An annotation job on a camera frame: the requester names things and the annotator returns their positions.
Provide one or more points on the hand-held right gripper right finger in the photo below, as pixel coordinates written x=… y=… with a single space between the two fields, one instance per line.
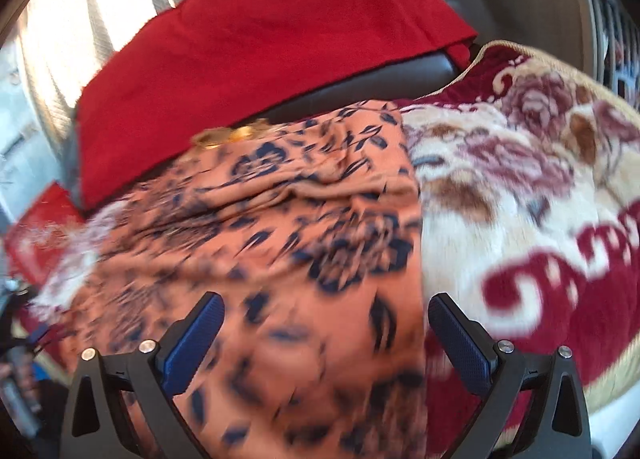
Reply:
x=460 y=346

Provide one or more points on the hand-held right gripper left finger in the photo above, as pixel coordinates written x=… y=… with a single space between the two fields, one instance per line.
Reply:
x=192 y=346

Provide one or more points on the orange floral garment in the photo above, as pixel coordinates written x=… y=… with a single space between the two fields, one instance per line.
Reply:
x=300 y=239

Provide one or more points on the red printed box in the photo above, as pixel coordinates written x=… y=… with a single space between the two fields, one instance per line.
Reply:
x=35 y=249

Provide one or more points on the red cream floral blanket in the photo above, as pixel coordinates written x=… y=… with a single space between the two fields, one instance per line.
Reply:
x=525 y=189

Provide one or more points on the white appliance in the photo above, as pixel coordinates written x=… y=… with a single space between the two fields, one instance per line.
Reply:
x=20 y=139

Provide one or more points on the red fleece cloth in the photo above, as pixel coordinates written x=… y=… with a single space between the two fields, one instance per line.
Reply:
x=250 y=54

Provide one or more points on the wooden crib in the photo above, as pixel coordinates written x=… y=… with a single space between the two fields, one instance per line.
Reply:
x=540 y=4

